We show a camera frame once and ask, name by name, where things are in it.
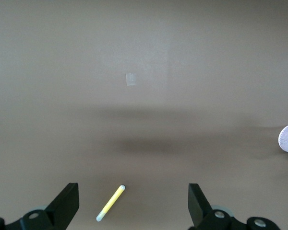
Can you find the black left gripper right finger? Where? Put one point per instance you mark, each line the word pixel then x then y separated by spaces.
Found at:
pixel 199 208

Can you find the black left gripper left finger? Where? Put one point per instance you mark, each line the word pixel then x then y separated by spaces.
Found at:
pixel 60 210

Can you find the yellow highlighter pen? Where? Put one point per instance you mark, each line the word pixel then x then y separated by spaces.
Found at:
pixel 111 202

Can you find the small clear tape patch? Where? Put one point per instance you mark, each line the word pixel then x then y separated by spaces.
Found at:
pixel 131 79

